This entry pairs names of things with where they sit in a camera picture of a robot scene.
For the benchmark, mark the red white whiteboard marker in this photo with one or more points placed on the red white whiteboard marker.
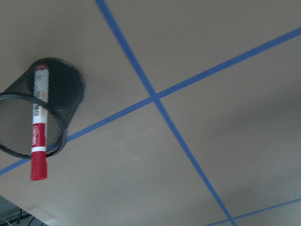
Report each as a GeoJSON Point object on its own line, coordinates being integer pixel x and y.
{"type": "Point", "coordinates": [39, 123]}

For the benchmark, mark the black mesh cup far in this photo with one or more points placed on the black mesh cup far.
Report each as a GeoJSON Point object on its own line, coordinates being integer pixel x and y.
{"type": "Point", "coordinates": [66, 90]}

